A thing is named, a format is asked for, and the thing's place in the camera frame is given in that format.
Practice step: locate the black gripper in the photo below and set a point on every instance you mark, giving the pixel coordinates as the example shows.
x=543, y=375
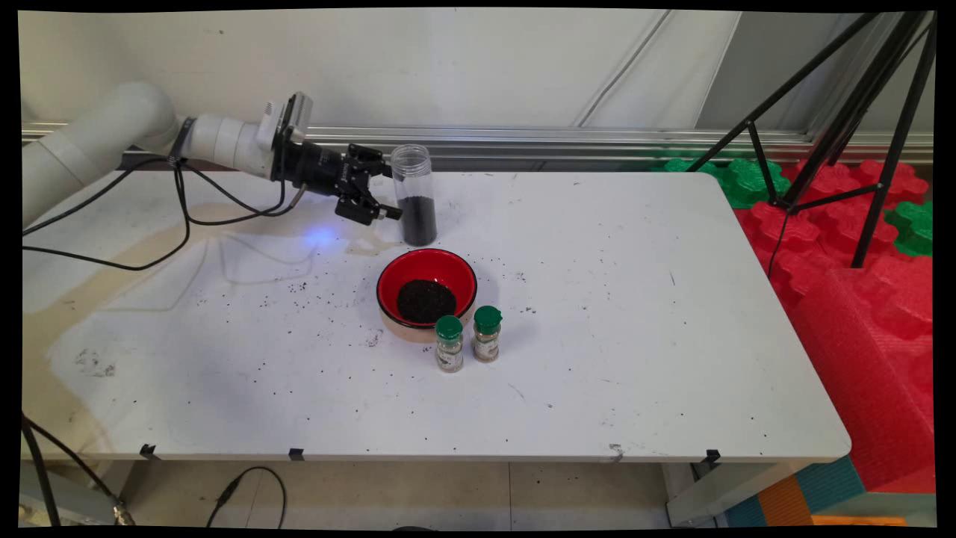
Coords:
x=314, y=168

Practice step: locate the clear jar with black seeds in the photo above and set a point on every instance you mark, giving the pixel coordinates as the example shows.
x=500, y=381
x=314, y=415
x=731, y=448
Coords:
x=417, y=217

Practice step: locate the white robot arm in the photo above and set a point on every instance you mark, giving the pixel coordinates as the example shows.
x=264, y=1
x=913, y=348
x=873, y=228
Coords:
x=112, y=127

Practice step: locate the red bowl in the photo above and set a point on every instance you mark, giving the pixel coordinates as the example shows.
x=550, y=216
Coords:
x=452, y=273

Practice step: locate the black seeds heap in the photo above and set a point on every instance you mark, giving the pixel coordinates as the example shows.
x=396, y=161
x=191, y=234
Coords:
x=426, y=300

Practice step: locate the green-lidded glass spice jar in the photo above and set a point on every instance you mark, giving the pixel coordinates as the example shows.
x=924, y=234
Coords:
x=449, y=351
x=487, y=340

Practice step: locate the small green foam puzzle block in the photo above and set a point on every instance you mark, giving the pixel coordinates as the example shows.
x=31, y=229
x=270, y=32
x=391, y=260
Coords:
x=676, y=164

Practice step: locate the red and green foam mat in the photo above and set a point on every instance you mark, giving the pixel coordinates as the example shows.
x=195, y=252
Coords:
x=792, y=232

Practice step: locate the grey table leg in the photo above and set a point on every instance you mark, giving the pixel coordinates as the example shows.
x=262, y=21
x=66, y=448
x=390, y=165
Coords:
x=717, y=493
x=75, y=501

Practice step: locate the red foam puzzle block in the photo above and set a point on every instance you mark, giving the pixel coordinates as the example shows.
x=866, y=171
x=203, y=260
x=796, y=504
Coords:
x=907, y=179
x=829, y=179

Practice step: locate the black tripod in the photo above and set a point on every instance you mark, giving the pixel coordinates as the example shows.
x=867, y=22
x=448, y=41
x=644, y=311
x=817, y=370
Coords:
x=851, y=112

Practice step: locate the orange foam mat tile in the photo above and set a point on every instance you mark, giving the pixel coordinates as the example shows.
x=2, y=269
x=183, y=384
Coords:
x=784, y=502

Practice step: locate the large red foam block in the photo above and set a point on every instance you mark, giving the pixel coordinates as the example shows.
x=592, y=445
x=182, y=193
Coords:
x=866, y=373

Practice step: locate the teal foam mat tile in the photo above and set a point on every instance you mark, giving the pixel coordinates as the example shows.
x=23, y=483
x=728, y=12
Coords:
x=836, y=482

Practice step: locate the aluminium wall rail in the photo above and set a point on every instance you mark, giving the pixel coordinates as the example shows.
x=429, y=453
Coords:
x=597, y=142

